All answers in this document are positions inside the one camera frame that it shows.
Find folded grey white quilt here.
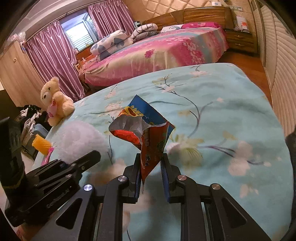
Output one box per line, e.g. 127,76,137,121
130,23,159,43

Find folded patterned quilt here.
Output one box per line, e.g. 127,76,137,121
90,30,133,61

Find white foam block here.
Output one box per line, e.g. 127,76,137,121
55,120,108,164

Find pink plastic toy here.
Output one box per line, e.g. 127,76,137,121
42,147,54,166

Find red blue snack bag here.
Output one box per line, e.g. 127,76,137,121
109,95,175,182

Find teal floral bedsheet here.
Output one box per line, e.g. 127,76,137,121
47,63,293,240

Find white louvered wardrobe doors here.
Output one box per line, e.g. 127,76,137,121
249,1,295,136

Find wooden headboard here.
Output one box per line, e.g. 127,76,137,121
142,6,234,31

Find white bag on nightstand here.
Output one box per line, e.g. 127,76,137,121
236,16,249,31

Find wooden nightstand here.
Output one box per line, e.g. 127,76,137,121
224,29,257,54

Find cream teddy bear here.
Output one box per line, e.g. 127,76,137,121
40,76,75,126

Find pink pillow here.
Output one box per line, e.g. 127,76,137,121
181,22,222,29

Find pink curtain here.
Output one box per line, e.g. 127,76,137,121
25,21,85,102

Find window with blinds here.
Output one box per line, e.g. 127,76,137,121
59,12,99,52

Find pink floral bed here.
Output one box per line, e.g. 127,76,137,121
79,27,229,87

